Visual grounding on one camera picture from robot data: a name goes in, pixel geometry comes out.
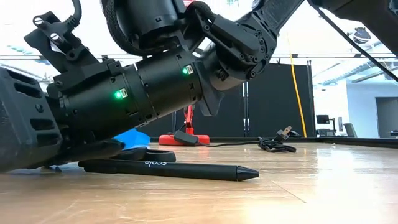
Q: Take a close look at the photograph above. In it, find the black lamp power cable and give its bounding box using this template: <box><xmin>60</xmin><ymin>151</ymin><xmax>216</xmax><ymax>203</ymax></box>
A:
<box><xmin>173</xmin><ymin>125</ymin><xmax>298</xmax><ymax>154</ymax></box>

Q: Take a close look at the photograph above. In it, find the small black monitor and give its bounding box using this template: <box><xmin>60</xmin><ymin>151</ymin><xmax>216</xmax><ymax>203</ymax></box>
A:
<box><xmin>315</xmin><ymin>114</ymin><xmax>331</xmax><ymax>126</ymax></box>

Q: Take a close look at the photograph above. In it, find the blue plastic supply box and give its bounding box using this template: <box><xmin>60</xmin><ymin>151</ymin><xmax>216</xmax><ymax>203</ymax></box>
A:
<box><xmin>113</xmin><ymin>128</ymin><xmax>152</xmax><ymax>150</ymax></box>

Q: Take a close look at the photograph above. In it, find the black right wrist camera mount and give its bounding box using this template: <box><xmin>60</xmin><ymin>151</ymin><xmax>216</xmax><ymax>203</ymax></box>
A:
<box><xmin>24</xmin><ymin>0</ymin><xmax>104</xmax><ymax>74</ymax></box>

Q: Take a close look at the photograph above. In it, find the black metal table frame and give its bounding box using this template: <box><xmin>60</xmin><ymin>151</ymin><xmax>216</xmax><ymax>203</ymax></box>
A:
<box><xmin>150</xmin><ymin>136</ymin><xmax>398</xmax><ymax>150</ymax></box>

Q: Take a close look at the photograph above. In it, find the grey door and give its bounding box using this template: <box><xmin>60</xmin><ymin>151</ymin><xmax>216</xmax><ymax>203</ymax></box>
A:
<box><xmin>376</xmin><ymin>96</ymin><xmax>398</xmax><ymax>139</ymax></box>

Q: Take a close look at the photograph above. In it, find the black pen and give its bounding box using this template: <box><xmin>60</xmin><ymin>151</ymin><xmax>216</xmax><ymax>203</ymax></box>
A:
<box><xmin>77</xmin><ymin>159</ymin><xmax>260</xmax><ymax>182</ymax></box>

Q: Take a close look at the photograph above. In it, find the grey office chair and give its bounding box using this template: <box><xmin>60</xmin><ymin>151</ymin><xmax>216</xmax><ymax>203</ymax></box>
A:
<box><xmin>343</xmin><ymin>123</ymin><xmax>359</xmax><ymax>139</ymax></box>

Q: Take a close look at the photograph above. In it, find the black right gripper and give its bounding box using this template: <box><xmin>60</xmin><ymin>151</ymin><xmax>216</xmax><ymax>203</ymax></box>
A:
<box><xmin>0</xmin><ymin>58</ymin><xmax>157</xmax><ymax>174</ymax></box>

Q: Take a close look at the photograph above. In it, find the black ceiling fixture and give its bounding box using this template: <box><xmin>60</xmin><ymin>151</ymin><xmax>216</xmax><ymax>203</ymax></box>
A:
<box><xmin>352</xmin><ymin>26</ymin><xmax>372</xmax><ymax>45</ymax></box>

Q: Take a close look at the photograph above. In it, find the red desk lamp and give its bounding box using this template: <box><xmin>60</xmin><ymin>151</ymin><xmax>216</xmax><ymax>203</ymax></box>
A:
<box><xmin>158</xmin><ymin>0</ymin><xmax>211</xmax><ymax>147</ymax></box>

